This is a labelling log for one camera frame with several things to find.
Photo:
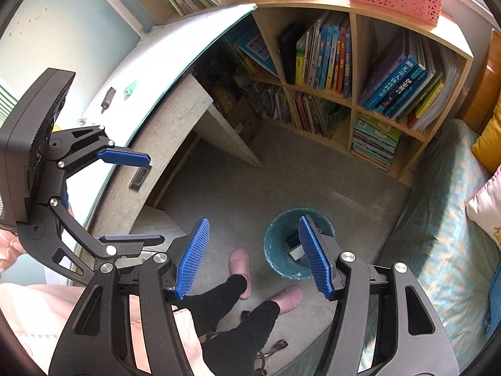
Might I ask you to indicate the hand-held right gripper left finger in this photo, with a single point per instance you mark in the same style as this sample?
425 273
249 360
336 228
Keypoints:
191 258

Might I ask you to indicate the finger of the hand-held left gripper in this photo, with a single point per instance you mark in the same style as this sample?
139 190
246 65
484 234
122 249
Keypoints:
129 239
125 158

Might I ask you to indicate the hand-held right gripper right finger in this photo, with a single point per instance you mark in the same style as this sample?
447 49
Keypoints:
315 258

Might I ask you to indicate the teal trash bin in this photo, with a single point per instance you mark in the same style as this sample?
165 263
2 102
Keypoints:
280 243

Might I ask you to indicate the black box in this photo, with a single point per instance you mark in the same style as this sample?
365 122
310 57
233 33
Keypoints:
108 98

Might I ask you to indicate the zip bag of green powder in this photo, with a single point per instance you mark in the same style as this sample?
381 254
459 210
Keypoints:
130 88

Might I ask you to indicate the green striped board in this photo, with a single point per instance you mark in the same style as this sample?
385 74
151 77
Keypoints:
8 102

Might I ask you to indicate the pink slipper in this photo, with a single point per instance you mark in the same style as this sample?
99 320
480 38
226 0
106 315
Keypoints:
239 270
289 297

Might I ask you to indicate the person's left leg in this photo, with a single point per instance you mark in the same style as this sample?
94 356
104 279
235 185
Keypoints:
219 297

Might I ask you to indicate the person's leg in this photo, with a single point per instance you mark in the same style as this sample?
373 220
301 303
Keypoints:
219 297
242 337

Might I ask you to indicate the person's right leg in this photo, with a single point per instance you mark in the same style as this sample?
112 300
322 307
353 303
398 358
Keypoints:
242 337

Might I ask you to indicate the office chair base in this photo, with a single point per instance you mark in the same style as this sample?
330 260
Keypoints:
280 345

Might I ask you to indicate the cardboard box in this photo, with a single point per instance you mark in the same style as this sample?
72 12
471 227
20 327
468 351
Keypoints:
244 121

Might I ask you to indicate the flat stack of green books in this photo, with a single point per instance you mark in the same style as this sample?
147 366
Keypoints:
373 145

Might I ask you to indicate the bed with blue checked sheet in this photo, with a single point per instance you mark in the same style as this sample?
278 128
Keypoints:
442 243

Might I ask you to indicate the row of small picture books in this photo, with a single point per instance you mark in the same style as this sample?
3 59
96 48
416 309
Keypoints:
317 115

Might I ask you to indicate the white desk lamp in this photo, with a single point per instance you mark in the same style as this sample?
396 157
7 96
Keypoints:
121 9

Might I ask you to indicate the row of comic books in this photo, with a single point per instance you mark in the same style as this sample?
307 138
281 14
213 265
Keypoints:
270 102

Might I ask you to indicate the wooden bookshelf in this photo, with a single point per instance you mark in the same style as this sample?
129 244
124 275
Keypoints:
354 102

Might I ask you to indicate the blue picture book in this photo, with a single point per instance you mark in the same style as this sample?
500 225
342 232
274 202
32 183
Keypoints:
258 51

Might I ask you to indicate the white embroidered pillow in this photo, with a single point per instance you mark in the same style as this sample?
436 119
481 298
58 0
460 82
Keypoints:
485 207

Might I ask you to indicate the row of large blue books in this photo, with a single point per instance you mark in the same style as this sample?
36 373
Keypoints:
399 82

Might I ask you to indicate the row of colourful standing books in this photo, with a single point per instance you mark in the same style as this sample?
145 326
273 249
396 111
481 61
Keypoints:
321 58

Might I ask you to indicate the yellow pillow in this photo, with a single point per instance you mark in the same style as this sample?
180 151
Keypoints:
489 141

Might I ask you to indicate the wooden bed headboard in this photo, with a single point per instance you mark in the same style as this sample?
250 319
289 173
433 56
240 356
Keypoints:
485 82

